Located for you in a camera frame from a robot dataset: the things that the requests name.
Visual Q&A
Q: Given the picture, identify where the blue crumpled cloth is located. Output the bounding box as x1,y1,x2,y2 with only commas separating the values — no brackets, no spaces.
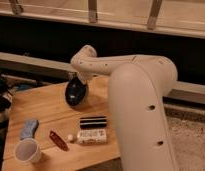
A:
20,119,39,140

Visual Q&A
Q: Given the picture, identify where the wooden railing beam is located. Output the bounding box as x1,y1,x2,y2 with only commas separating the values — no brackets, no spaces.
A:
0,52,205,104

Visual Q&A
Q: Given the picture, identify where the red-brown oblong tool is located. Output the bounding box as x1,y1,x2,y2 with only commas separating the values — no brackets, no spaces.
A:
49,131,68,151

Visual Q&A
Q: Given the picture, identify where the white paper cup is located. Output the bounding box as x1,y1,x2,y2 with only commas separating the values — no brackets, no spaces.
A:
14,138,42,163

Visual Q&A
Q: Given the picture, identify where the dark ceramic bowl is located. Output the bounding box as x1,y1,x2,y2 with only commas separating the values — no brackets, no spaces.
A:
65,77,88,106

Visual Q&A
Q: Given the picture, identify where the white labelled bottle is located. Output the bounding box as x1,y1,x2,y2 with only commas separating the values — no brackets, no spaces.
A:
67,129,107,145

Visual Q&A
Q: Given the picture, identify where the black striped rectangular box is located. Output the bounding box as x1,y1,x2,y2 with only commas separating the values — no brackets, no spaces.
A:
80,116,107,129

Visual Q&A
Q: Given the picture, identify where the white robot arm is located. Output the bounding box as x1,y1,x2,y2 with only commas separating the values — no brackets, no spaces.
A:
71,45,179,171

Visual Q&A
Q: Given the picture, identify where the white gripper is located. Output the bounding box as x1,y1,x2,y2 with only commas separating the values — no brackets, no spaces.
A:
69,71,94,84

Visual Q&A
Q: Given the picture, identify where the wooden table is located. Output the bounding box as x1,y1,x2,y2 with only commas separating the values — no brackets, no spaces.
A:
2,77,119,171

